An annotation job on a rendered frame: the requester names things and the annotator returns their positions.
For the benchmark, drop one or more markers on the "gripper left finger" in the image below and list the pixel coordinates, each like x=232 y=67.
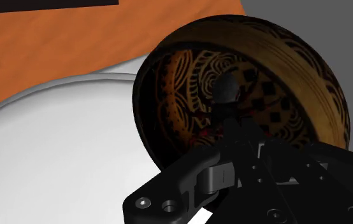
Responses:
x=176 y=180

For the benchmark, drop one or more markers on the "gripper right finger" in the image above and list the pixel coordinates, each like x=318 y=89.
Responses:
x=335 y=186

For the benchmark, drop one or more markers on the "brown black patterned bowl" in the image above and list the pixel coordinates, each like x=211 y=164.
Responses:
x=288 y=62

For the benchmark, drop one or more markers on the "black round-topped object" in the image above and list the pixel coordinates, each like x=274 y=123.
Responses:
x=226 y=88

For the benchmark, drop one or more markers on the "white toilet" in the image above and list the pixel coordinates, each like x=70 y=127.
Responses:
x=61 y=149

